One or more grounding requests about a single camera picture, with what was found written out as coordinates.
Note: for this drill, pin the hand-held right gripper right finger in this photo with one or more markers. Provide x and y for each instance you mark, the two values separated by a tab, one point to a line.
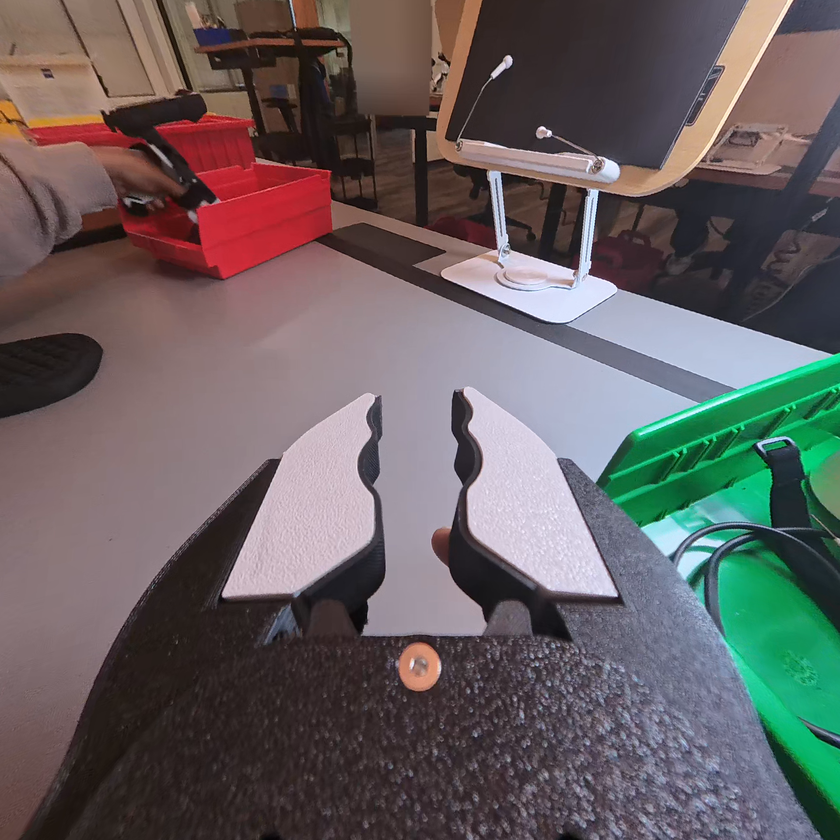
525	505

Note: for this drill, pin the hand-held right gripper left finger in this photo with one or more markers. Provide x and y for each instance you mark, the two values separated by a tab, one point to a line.
315	505

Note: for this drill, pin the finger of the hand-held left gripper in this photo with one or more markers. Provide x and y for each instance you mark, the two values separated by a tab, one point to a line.
195	226

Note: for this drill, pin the red plastic bin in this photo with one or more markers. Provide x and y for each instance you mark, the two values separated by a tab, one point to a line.
216	141
262	216

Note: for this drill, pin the green plastic bin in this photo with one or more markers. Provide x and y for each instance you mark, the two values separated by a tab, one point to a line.
689	459

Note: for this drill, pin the person's left forearm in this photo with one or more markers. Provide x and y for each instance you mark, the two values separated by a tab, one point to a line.
46	203

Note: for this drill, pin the person's left hand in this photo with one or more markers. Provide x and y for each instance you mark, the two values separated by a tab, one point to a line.
131	172

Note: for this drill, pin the person's right hand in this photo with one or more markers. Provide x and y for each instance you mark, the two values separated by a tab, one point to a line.
441	544

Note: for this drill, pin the blue bin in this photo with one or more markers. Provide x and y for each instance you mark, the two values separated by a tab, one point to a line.
220	37

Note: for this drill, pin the white cardboard box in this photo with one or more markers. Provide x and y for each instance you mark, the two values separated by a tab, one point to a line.
46	88

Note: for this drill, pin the dark wooden desk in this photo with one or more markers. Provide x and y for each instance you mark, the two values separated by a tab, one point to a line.
275	44

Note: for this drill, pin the white book stand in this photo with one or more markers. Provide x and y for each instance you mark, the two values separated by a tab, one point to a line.
538	298

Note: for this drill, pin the black textured pad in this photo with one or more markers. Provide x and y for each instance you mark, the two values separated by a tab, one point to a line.
39	371

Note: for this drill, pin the red bag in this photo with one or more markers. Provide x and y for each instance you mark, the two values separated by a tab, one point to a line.
627	262

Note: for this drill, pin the brown desk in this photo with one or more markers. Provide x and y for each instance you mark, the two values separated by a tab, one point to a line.
754	176

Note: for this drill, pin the white device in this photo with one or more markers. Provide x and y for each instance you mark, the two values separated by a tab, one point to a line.
748	144

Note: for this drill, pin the black board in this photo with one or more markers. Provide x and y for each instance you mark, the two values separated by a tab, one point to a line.
590	72

